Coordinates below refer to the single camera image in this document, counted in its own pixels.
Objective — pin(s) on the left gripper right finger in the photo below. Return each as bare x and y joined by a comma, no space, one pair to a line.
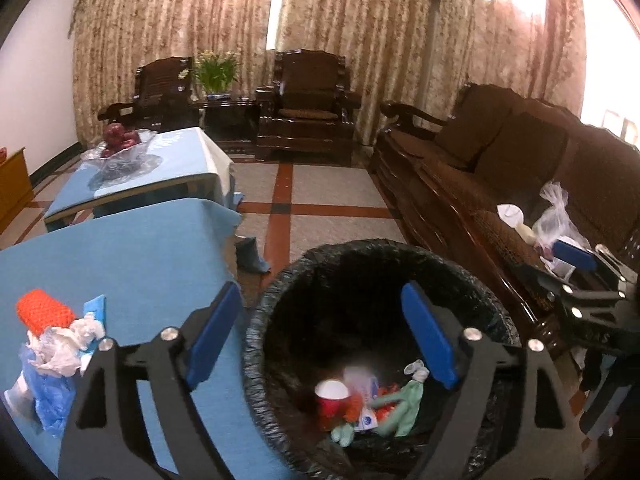
507,416

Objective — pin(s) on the white tissue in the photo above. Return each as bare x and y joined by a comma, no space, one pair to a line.
62,351

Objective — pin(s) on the floral beige curtains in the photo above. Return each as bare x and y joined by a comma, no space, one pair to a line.
415,51

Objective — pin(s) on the dark wooden side table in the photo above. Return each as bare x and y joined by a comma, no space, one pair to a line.
232,124

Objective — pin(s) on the green potted plant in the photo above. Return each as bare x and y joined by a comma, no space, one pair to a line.
212,72

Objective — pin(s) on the red plastic bag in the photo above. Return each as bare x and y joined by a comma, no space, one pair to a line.
387,402

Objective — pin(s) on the right dark wooden armchair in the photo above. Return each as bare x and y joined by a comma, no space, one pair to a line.
308,108

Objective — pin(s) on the blue cloth coffee table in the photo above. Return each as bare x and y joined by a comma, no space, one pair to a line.
164,166

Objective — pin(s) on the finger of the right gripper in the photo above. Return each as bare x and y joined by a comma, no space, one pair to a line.
594,269
608,304

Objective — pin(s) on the dark wooden sofa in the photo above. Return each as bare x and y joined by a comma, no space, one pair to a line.
448,177

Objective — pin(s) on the red paper cup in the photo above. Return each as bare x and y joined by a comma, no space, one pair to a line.
331,395

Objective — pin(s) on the green rubber glove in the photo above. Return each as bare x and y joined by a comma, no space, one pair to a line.
402,419

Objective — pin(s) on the black bin with liner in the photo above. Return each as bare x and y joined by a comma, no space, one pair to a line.
339,306

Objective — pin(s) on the orange foam fruit net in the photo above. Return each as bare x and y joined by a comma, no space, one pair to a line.
39,311

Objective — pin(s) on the dark wooden armchair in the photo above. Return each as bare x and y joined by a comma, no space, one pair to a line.
162,98
308,108

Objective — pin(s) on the left dark wooden armchair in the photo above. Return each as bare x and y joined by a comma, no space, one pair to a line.
162,98

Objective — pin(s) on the red apples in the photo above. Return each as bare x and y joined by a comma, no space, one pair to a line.
117,138

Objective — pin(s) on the blue toothpaste box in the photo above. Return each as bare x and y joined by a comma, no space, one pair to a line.
95,309

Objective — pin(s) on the wooden TV cabinet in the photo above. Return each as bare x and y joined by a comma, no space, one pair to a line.
15,187

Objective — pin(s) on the white paper cup on sofa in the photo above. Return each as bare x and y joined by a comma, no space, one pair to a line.
511,215

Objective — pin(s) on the blue plastic bag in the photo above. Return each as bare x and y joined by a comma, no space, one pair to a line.
54,396

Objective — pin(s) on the clear plastic bag on sofa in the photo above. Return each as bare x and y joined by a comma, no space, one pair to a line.
554,223

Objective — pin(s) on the glass fruit bowl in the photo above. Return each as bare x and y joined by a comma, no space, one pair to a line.
124,165

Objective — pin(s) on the white medicine box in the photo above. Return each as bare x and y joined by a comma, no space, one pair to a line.
356,377

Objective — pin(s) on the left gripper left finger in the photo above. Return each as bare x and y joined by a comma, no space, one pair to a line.
106,436

